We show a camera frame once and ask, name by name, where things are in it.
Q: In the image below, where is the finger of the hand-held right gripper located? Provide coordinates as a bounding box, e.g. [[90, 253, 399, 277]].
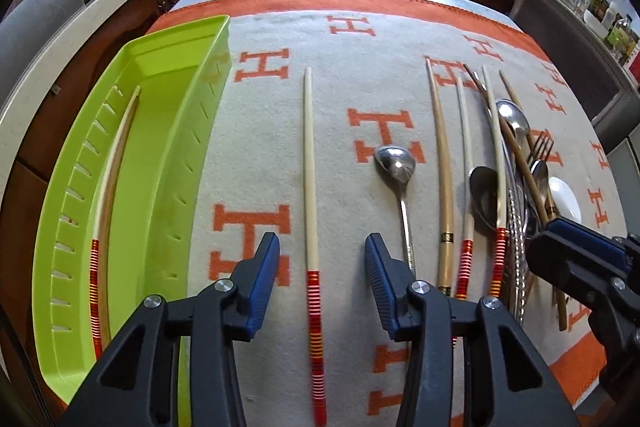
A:
[[527, 231, 618, 295], [547, 216, 628, 259]]

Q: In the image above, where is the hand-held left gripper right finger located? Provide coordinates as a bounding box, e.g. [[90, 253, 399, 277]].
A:
[[364, 233, 583, 427]]

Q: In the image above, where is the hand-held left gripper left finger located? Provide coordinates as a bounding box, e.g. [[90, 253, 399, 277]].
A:
[[59, 232, 282, 427]]

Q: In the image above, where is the white ceramic spoon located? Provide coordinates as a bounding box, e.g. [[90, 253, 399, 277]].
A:
[[547, 177, 583, 225]]

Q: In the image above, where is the red striped cream chopstick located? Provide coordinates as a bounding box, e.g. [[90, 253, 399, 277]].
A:
[[452, 76, 475, 350], [302, 67, 328, 427], [90, 86, 142, 360], [481, 65, 510, 300]]

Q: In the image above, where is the metal fork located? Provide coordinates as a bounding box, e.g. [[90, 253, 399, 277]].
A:
[[525, 129, 557, 188]]

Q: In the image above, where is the light wooden chopstick black band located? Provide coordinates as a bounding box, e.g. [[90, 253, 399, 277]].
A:
[[425, 56, 456, 298]]

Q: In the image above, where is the green plastic utensil tray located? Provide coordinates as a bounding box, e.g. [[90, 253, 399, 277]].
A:
[[31, 14, 233, 427]]

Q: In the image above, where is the orange and cream printed blanket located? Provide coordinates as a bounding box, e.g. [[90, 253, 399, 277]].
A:
[[145, 0, 628, 427]]

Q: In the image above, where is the grey appliance front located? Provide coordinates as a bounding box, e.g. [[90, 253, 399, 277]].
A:
[[510, 0, 640, 148]]

